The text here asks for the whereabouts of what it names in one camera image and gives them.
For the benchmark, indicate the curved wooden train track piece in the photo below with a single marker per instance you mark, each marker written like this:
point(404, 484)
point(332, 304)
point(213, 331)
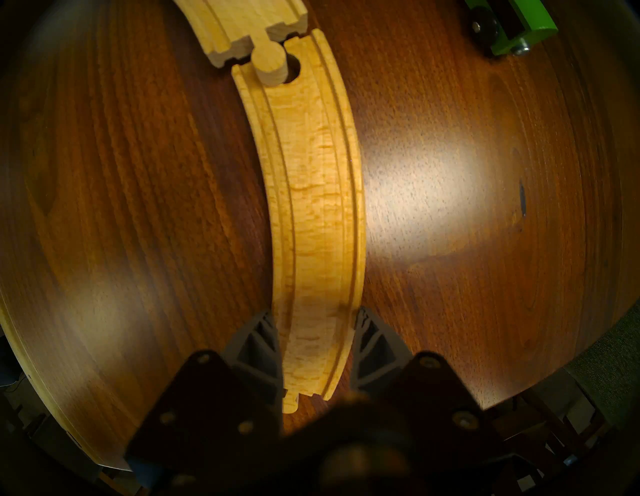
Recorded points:
point(235, 25)
point(320, 200)

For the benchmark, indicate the green upholstered dining chair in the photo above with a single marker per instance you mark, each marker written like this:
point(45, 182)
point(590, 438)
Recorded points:
point(615, 360)

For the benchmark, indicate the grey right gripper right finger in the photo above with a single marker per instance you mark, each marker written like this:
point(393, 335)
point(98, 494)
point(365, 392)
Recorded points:
point(430, 395)

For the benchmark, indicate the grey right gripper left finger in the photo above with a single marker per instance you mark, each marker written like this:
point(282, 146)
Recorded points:
point(210, 410)

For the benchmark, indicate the green toy train car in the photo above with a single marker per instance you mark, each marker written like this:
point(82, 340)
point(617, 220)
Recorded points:
point(530, 25)

